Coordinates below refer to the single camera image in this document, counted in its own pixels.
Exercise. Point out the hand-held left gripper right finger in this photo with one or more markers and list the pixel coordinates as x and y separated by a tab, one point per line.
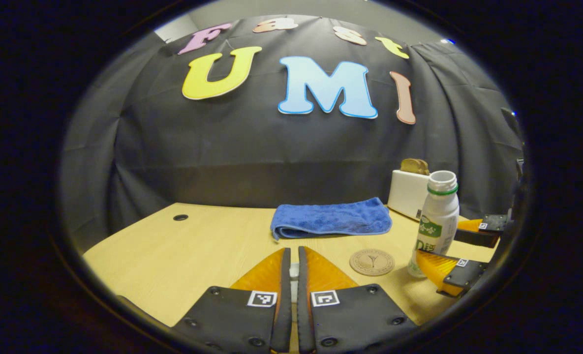
303	305

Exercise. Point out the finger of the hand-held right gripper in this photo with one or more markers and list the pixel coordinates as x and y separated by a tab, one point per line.
488	231
463	278

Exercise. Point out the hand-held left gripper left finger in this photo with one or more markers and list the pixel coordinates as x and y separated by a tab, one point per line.
286	305

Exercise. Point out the white plastic water bottle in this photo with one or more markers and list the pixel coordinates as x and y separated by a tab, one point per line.
436	216

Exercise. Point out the round wooden coaster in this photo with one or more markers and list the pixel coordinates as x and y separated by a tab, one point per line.
372	262

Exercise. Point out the white toaster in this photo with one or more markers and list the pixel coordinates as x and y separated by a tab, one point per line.
407	194

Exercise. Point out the brown toast slice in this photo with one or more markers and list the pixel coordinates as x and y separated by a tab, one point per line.
409	166
424	168

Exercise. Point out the blue folded towel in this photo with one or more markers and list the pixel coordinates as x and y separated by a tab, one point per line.
330	219

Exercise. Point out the black backdrop cloth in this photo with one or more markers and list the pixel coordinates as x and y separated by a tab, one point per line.
247	147

